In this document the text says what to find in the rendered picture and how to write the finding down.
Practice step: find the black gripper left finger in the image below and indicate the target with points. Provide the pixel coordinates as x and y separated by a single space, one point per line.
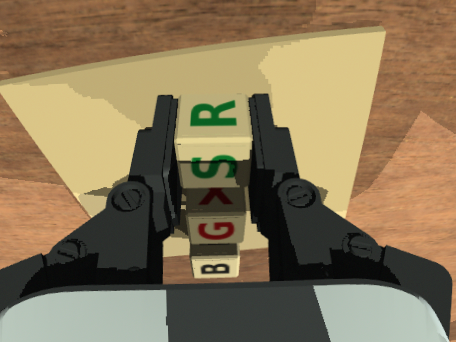
116 241

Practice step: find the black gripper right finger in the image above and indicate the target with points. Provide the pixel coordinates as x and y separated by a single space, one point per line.
310 234

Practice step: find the beige flat mat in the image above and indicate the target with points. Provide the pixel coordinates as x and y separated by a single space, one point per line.
85 118

